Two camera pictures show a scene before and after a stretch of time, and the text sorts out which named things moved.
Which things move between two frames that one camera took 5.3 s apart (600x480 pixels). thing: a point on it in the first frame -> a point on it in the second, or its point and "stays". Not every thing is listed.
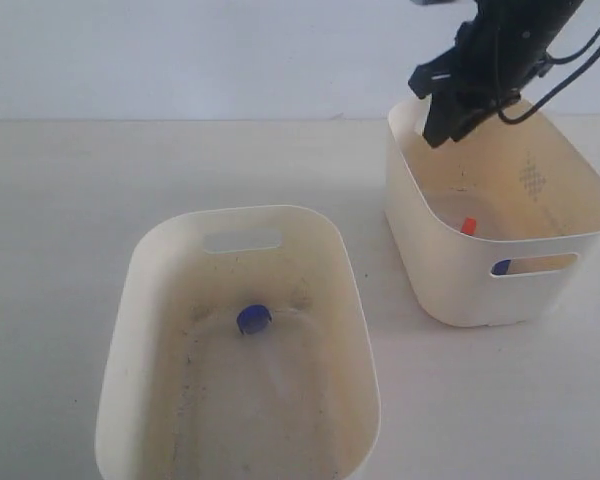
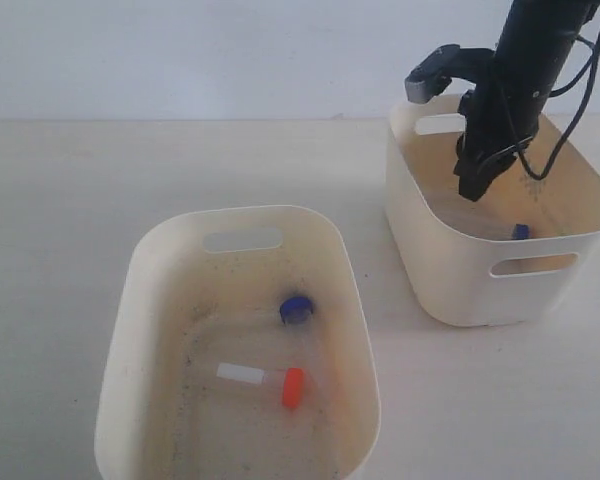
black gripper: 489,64 -> 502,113
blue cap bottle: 500,267 -> 521,231
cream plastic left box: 187,396 stays
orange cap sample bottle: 469,226 -> 293,386
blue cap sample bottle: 264,372 -> 296,313
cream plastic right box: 499,226 stays
